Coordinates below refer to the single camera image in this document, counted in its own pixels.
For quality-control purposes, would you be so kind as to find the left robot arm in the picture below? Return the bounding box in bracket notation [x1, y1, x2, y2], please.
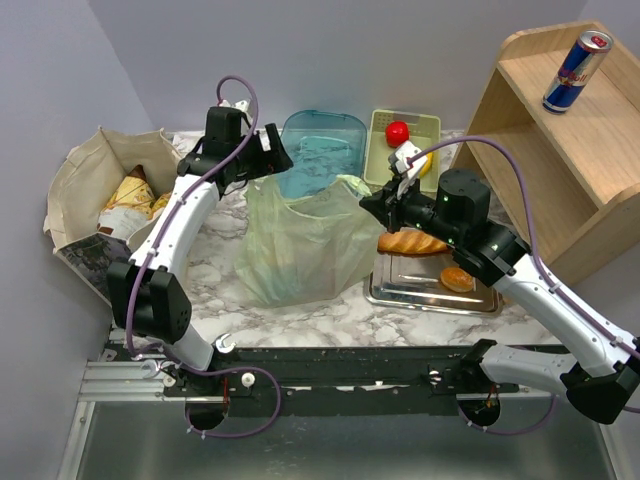
[106, 106, 293, 395]

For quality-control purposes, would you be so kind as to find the purple cable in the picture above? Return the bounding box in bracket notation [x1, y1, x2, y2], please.
[124, 75, 259, 359]
[407, 136, 640, 414]

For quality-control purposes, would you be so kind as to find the teal transparent plastic container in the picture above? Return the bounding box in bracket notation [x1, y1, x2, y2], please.
[277, 110, 367, 199]

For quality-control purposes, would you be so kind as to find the bread loaf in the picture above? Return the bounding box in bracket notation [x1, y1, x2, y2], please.
[377, 230, 448, 256]

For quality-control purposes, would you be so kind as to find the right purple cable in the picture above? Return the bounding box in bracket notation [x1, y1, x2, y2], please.
[407, 136, 640, 414]

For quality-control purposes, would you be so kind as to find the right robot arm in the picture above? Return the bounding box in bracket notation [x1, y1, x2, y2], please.
[359, 169, 639, 424]

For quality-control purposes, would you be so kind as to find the green plastic grocery bag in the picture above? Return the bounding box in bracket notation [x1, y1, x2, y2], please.
[235, 175, 383, 308]

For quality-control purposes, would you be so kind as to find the glazed donut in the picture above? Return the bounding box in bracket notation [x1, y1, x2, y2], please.
[440, 267, 475, 293]

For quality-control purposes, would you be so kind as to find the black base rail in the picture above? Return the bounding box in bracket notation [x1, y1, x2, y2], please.
[164, 346, 518, 417]

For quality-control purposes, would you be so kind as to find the yellow banana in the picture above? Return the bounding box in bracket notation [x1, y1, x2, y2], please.
[419, 152, 434, 178]

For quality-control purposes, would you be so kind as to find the beige canvas tote bag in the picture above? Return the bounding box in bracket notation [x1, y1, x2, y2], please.
[43, 128, 180, 302]

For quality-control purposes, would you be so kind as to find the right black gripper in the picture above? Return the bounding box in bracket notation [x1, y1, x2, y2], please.
[360, 172, 462, 247]

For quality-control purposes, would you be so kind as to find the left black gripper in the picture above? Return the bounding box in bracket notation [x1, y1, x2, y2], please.
[230, 123, 293, 182]

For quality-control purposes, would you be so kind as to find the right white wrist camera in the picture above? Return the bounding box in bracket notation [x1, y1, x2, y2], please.
[389, 140, 423, 199]

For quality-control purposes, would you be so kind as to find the wooden shelf unit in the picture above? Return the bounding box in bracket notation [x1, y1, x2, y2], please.
[467, 21, 639, 285]

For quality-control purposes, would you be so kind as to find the red bull can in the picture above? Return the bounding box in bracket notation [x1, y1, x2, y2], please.
[542, 30, 614, 114]

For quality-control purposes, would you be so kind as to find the metal tray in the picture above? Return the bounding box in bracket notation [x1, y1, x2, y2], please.
[364, 252, 503, 316]

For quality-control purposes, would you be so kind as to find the red apple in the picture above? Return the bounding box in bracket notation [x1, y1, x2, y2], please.
[385, 121, 410, 148]

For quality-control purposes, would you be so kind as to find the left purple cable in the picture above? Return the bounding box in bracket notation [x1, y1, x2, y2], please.
[124, 75, 259, 359]

